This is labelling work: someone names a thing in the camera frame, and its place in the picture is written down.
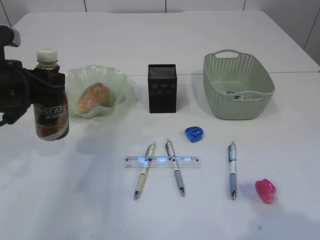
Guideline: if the green woven plastic basket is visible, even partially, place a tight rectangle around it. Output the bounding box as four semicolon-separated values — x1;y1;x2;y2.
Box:
203;49;275;121

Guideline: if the pink pencil sharpener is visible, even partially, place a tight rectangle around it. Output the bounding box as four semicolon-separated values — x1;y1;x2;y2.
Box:
255;178;277;204

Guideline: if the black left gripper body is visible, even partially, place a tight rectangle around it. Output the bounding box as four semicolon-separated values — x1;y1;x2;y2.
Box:
0;45;31;125

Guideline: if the black mesh pen holder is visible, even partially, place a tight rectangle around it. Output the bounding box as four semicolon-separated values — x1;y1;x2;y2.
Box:
147;64;178;114

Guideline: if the blue pencil sharpener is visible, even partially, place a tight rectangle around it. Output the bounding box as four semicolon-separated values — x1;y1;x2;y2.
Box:
184;126;204;143

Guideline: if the sugared bread roll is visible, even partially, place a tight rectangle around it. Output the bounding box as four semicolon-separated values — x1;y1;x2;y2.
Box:
76;82;111;114

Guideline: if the blue grip pen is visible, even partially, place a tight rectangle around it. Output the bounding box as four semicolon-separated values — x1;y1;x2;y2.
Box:
228;141;237;200

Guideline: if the wrist camera on blue bracket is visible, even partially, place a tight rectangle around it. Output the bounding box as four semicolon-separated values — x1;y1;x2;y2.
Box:
0;24;21;48

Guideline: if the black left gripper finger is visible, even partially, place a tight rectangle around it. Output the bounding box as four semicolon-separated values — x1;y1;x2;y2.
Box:
23;68;66;105

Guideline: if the cream grip pen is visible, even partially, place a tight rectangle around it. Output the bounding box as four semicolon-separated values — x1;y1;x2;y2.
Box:
133;141;157;201

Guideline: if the clear plastic ruler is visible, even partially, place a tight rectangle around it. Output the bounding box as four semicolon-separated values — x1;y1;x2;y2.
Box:
122;156;201;169

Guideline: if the pink paper ball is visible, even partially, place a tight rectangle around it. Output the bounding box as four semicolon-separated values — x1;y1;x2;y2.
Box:
226;90;246;101

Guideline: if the grey grip pen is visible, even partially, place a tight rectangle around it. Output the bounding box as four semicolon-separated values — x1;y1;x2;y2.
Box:
165;138;185;197

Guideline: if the brown Nescafe coffee bottle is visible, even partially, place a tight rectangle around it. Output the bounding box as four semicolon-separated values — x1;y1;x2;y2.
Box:
33;48;69;141

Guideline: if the green wavy glass plate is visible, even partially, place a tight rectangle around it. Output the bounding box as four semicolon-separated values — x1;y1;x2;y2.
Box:
65;65;128;119

